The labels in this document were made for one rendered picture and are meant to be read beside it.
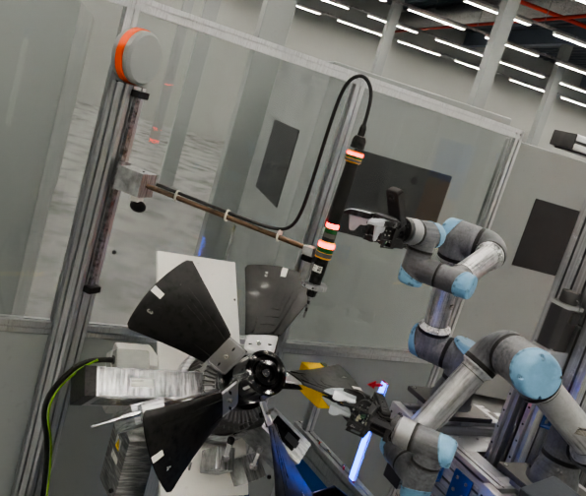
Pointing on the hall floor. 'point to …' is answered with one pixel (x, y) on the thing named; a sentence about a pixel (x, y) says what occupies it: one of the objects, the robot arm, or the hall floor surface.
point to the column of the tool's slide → (76, 275)
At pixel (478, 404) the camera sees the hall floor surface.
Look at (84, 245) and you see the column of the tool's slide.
